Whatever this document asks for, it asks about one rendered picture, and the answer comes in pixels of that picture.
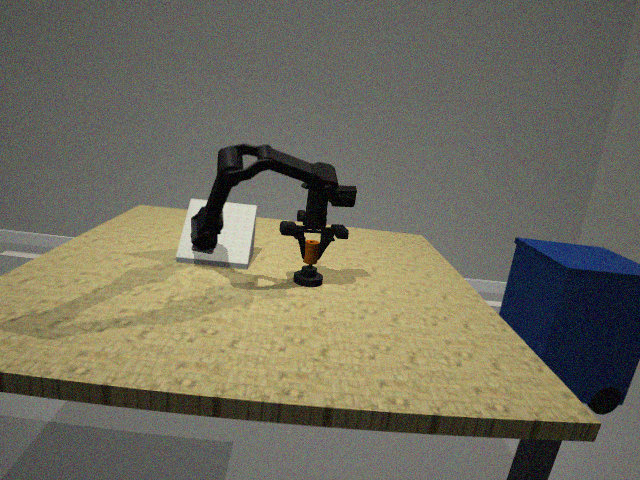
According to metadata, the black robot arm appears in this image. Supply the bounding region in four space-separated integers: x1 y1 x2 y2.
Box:
190 144 357 254

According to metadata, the orange knob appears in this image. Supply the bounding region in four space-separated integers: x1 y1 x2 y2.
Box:
303 240 320 265

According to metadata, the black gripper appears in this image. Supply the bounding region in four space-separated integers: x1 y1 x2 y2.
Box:
279 205 349 260

